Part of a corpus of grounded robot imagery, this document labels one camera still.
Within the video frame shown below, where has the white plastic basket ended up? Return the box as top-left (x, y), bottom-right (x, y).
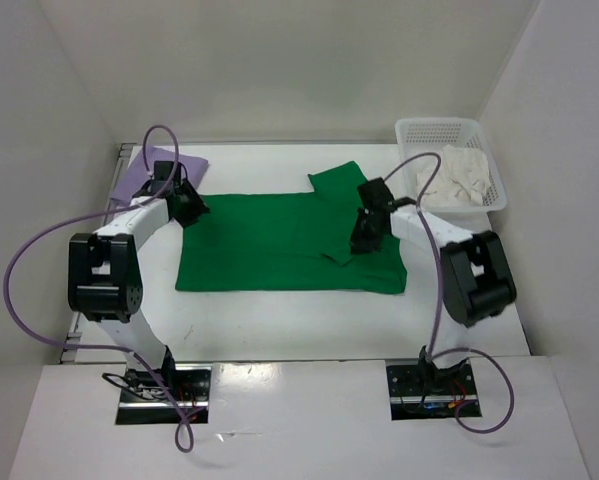
top-left (395, 117), bottom-right (507, 214)

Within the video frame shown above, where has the white t-shirt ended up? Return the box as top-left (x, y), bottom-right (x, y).
top-left (422, 145), bottom-right (491, 209)

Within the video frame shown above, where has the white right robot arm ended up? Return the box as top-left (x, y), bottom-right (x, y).
top-left (175, 165), bottom-right (516, 327)

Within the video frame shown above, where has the green t-shirt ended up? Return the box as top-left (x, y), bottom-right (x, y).
top-left (175, 162), bottom-right (407, 295)

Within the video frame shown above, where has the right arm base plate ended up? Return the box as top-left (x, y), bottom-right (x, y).
top-left (385, 359), bottom-right (482, 421)

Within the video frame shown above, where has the aluminium table edge rail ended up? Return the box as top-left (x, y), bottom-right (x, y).
top-left (58, 143), bottom-right (136, 365)

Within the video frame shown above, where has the purple t-shirt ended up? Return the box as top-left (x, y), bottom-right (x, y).
top-left (110, 147), bottom-right (209, 206)

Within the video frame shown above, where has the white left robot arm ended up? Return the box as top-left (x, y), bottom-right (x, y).
top-left (68, 161), bottom-right (209, 400)

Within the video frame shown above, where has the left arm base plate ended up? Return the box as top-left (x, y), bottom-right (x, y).
top-left (101, 365), bottom-right (211, 426)

